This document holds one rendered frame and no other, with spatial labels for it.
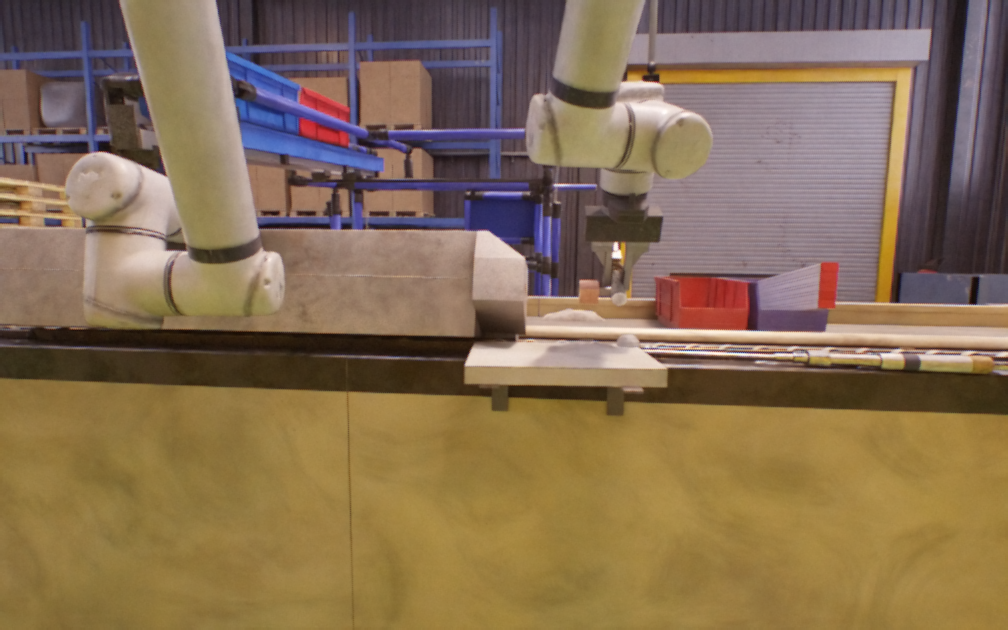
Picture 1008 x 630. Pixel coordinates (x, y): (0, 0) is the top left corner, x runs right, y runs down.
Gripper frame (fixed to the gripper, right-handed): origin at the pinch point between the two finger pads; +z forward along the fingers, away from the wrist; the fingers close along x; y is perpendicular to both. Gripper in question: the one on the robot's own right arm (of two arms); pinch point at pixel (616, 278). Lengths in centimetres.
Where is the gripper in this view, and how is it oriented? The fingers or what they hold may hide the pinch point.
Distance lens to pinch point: 99.0
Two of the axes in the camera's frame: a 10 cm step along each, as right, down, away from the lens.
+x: -10.0, -0.2, 0.9
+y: 0.8, -5.3, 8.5
